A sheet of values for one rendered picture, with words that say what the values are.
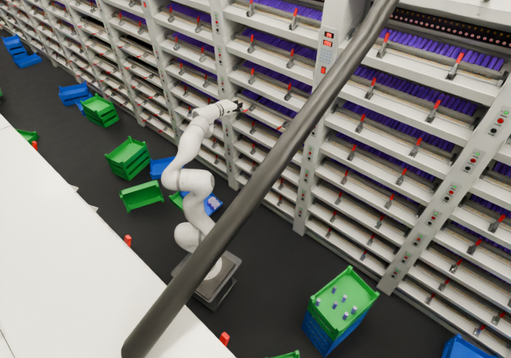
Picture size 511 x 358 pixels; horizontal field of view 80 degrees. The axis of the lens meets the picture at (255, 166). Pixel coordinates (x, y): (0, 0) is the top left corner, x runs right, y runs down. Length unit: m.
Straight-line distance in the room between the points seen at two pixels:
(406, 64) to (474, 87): 0.25
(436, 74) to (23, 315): 1.31
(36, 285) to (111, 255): 0.08
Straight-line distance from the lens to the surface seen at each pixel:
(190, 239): 1.62
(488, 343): 2.34
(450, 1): 1.26
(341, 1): 1.40
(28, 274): 0.46
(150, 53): 2.78
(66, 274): 0.44
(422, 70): 1.36
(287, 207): 2.39
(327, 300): 1.82
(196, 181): 1.32
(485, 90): 1.34
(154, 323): 0.33
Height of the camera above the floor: 2.06
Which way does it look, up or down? 45 degrees down
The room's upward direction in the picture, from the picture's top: 1 degrees counter-clockwise
